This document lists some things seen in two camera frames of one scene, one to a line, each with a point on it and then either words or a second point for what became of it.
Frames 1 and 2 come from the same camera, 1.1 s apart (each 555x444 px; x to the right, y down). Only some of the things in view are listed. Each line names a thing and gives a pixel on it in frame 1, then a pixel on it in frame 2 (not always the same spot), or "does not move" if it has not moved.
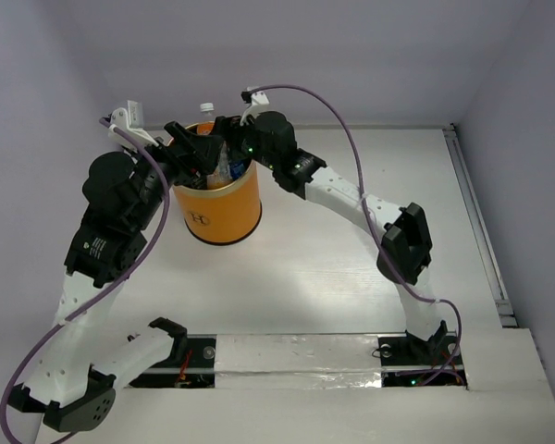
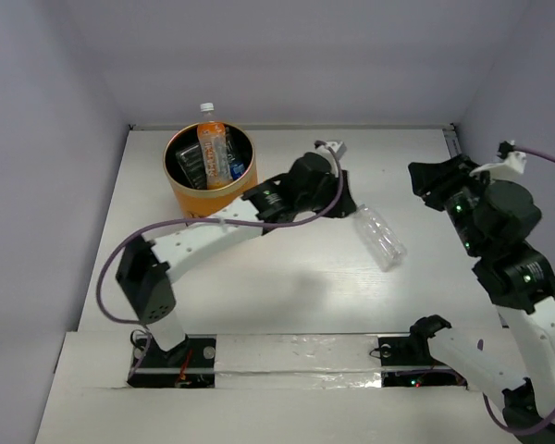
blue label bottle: (236, 169) does not move
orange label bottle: (222, 176) does not move
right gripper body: (243, 143) → (460, 190)
